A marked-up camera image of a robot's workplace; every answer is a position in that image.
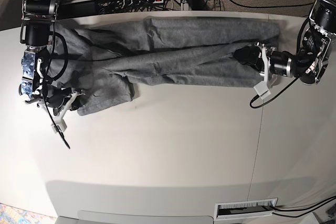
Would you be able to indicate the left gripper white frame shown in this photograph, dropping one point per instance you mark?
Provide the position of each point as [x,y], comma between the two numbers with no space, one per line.
[266,60]

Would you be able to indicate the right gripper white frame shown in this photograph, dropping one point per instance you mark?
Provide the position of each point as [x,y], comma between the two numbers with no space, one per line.
[56,101]

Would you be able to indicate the grey T-shirt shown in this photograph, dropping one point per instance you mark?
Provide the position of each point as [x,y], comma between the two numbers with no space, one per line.
[106,61]

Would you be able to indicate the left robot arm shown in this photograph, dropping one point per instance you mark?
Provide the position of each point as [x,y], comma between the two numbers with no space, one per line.
[312,50]

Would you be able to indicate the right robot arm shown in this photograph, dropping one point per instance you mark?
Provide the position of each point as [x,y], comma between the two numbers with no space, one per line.
[38,34]

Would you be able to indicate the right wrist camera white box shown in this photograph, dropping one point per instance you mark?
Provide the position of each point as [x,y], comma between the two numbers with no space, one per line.
[59,125]

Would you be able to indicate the white power strip red switch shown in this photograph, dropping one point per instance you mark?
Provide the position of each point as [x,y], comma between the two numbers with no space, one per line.
[134,3]

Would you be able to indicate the table cable grommet box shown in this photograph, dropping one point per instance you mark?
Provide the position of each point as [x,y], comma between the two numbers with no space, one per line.
[244,209]

